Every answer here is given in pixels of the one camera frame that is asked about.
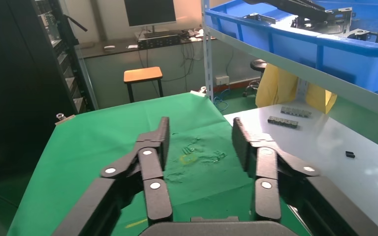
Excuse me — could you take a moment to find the green table cloth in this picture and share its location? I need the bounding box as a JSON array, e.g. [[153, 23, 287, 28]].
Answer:
[[6, 92, 312, 236]]

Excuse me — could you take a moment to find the blue plastic bin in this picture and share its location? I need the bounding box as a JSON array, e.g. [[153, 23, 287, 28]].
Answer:
[[205, 0, 378, 93]]

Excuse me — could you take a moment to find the stamped sheet metal bracket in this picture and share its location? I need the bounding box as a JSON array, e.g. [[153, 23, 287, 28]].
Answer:
[[291, 7, 353, 33], [347, 29, 378, 43], [243, 13, 276, 25]]

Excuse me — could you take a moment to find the grey shelf upright post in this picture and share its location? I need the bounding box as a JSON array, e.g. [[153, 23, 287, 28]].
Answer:
[[201, 0, 215, 102]]

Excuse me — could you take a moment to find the yellow plastic bag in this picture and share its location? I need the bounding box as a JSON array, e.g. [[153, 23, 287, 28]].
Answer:
[[255, 63, 338, 115]]

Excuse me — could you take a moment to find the black keyboard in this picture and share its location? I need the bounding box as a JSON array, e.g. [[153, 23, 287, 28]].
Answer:
[[142, 29, 186, 39]]

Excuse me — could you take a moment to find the grey metal chain strip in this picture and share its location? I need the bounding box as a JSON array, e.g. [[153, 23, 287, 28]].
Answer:
[[267, 116, 299, 129]]

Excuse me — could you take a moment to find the black computer monitor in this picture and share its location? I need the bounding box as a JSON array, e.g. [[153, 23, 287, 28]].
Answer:
[[124, 0, 177, 34]]

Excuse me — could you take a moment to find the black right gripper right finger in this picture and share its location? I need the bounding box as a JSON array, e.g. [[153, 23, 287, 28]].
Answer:
[[231, 117, 378, 236]]

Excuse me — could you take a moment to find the white wall socket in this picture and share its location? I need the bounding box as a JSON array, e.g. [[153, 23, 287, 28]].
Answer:
[[215, 75, 230, 87]]

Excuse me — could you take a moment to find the black rack cabinet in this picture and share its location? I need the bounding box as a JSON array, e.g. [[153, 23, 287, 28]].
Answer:
[[0, 0, 98, 183]]

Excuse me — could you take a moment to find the blue cable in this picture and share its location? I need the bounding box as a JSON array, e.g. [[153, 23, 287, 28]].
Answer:
[[213, 87, 231, 113]]

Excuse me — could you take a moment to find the black rolling stool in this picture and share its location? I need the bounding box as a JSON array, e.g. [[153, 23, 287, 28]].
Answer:
[[243, 59, 268, 98]]

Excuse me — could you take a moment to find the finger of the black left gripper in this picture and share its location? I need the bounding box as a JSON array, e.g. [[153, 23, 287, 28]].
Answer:
[[305, 7, 329, 22]]

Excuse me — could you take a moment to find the orange wooden stool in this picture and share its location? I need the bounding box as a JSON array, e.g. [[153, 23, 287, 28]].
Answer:
[[124, 66, 164, 104]]

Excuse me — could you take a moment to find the black connector strip far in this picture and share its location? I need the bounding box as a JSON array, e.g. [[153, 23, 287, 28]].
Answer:
[[280, 106, 312, 118]]

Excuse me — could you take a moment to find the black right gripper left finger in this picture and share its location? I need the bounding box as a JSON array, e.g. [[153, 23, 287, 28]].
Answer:
[[52, 117, 173, 236]]

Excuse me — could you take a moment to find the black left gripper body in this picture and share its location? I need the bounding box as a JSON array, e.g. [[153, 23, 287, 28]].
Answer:
[[243, 0, 310, 15]]

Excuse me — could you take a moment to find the black equipment box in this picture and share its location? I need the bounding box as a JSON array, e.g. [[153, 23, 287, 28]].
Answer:
[[137, 34, 182, 50]]

